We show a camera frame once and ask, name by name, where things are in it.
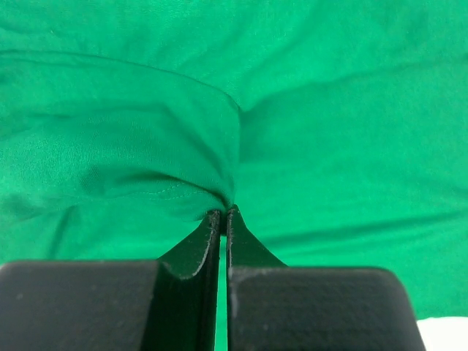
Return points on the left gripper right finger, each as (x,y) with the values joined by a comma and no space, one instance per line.
(273,306)

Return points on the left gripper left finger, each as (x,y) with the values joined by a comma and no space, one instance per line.
(168,303)

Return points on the green t shirt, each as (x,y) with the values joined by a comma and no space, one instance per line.
(339,128)

